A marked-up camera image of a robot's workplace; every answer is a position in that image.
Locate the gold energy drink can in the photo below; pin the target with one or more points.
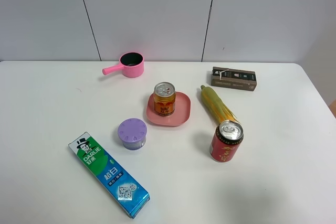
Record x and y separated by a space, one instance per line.
164 96

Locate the pink square plate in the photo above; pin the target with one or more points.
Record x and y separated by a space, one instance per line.
179 117

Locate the toy corn cob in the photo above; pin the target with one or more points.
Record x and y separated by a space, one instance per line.
218 110

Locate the purple lidded round container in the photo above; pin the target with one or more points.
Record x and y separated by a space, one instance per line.
132 132

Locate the pink toy saucepan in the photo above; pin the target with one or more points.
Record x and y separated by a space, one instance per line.
130 64

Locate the brown rectangular box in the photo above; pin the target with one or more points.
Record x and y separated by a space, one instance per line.
233 79

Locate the red soda can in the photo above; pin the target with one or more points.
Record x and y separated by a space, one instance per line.
226 141

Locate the Darlie toothpaste box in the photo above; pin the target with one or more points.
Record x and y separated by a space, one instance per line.
129 194

